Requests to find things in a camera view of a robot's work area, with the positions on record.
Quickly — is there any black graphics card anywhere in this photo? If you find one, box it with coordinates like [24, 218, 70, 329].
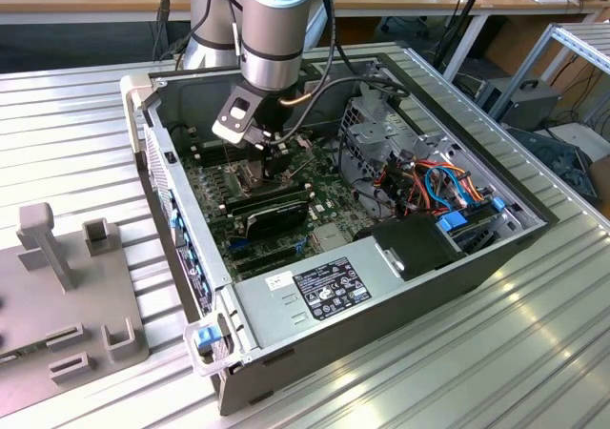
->
[239, 197, 312, 242]

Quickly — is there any black plastic shroud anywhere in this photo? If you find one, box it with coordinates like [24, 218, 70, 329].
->
[355, 211, 467, 283]

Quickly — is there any green motherboard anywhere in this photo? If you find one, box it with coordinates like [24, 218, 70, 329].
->
[179, 126, 382, 282]

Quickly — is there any grey parts rack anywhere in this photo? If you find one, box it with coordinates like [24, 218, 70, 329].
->
[0, 202, 150, 416]

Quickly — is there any black expansion slot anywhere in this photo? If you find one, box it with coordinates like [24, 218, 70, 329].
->
[234, 246, 297, 268]
[236, 255, 300, 279]

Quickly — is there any green RAM stick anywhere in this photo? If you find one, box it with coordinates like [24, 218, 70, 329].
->
[0, 342, 51, 366]

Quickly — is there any black internal wire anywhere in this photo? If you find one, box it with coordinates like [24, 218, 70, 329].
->
[328, 126, 352, 187]

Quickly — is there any thin cable with plug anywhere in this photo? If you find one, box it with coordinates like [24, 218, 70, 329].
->
[151, 0, 173, 66]

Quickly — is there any grey disk bay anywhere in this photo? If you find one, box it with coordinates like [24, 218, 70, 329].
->
[447, 204, 525, 256]

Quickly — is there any blue flat data wire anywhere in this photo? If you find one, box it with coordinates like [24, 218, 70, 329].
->
[423, 164, 473, 211]

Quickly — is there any blue case latch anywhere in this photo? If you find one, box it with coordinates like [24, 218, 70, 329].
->
[193, 326, 225, 352]

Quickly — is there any dark teal plastic cover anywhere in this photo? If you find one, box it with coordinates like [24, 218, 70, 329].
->
[504, 126, 602, 207]

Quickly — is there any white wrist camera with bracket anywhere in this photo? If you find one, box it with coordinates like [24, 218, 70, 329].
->
[211, 85, 261, 145]

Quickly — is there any silver metal drive cage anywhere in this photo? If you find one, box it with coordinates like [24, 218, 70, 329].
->
[338, 61, 462, 196]

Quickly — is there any open grey PC case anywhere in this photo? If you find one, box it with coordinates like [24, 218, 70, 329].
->
[118, 51, 561, 419]

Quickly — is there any black tripod stand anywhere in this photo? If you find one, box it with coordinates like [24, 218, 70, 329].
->
[431, 0, 495, 80]

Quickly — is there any black equipment box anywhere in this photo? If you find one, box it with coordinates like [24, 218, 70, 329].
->
[475, 78, 564, 133]

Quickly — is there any orange flat data wire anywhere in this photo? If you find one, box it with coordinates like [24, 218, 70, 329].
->
[412, 160, 485, 201]

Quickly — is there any red orange wire bundle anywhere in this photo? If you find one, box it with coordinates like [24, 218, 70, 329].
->
[374, 161, 430, 215]

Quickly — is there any silver power supply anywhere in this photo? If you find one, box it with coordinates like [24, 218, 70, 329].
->
[232, 235, 407, 354]

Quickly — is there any silver chipset heatsink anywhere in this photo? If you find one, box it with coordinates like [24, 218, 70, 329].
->
[312, 223, 350, 253]

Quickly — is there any aluminium profile frame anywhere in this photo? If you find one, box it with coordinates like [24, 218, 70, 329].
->
[490, 21, 610, 125]

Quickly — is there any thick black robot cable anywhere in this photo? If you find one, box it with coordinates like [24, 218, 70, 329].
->
[264, 76, 363, 143]
[314, 0, 411, 97]

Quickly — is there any brown cardboard box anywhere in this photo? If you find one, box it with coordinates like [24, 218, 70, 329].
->
[586, 154, 610, 207]

